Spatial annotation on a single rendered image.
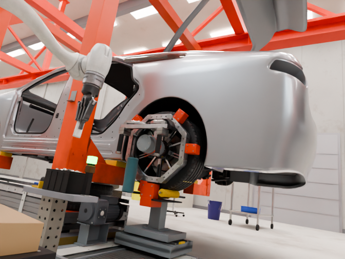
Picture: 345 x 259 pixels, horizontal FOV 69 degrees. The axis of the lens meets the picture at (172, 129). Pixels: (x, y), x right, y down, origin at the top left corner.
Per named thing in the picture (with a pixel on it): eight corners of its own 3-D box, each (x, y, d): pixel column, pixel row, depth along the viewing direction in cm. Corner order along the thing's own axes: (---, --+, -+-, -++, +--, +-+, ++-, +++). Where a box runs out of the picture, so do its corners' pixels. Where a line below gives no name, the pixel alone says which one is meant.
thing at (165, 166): (183, 171, 206) (186, 133, 214) (178, 170, 199) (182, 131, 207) (150, 170, 221) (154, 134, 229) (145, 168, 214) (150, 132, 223)
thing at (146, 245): (191, 252, 200) (193, 239, 202) (169, 260, 170) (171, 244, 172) (140, 239, 225) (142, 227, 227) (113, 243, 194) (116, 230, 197)
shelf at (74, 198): (97, 202, 138) (98, 197, 139) (72, 201, 124) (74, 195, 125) (48, 192, 159) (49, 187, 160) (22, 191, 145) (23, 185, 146)
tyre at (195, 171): (171, 106, 240) (131, 160, 245) (158, 96, 220) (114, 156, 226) (224, 146, 204) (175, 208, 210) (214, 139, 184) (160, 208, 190)
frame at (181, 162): (184, 186, 184) (192, 115, 196) (180, 185, 178) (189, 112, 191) (126, 179, 211) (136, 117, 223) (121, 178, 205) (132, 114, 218)
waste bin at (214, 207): (212, 220, 576) (213, 199, 586) (201, 217, 605) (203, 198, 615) (224, 220, 598) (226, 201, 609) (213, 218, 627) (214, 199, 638)
